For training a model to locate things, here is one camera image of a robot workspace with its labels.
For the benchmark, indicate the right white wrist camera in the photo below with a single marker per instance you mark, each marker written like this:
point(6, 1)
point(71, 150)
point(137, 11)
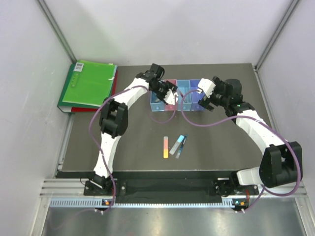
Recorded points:
point(206, 86)

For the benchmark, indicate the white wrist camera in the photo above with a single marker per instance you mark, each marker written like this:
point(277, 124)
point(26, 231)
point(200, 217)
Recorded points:
point(171, 97)
point(206, 86)

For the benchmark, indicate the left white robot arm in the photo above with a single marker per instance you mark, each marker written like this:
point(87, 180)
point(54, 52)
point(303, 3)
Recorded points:
point(110, 121)

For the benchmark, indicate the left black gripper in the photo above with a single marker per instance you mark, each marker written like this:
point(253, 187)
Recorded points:
point(168, 86)

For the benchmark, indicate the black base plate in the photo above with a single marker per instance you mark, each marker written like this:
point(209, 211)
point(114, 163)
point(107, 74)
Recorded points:
point(170, 188)

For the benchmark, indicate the grey slotted cable duct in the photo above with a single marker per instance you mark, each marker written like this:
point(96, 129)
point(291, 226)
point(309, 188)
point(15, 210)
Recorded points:
point(104, 203)

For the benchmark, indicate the light blue highlighter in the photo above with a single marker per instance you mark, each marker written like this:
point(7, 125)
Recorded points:
point(177, 144)

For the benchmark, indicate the teal blue bin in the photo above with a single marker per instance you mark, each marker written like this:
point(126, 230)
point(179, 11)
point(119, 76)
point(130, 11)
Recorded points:
point(183, 88)

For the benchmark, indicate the pink bin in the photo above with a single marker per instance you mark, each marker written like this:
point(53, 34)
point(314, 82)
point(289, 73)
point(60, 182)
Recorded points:
point(171, 107)

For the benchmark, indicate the light blue bin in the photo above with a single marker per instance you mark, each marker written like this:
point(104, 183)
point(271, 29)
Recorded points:
point(156, 104)

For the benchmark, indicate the orange highlighter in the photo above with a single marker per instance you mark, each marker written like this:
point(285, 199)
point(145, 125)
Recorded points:
point(165, 148)

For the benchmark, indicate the dark green binder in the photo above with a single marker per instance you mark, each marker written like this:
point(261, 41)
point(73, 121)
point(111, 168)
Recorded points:
point(67, 107)

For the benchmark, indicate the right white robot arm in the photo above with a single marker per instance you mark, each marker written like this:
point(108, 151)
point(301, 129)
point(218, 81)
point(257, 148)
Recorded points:
point(281, 161)

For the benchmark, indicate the green folder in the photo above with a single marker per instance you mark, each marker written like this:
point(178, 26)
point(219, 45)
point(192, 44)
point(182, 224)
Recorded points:
point(88, 83)

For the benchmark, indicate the blue pen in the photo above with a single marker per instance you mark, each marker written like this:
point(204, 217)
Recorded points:
point(181, 147)

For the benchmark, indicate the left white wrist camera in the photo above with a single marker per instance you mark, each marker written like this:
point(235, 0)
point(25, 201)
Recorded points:
point(171, 97)

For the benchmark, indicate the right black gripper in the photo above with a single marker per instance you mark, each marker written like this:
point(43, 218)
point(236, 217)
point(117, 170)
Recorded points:
point(205, 103)

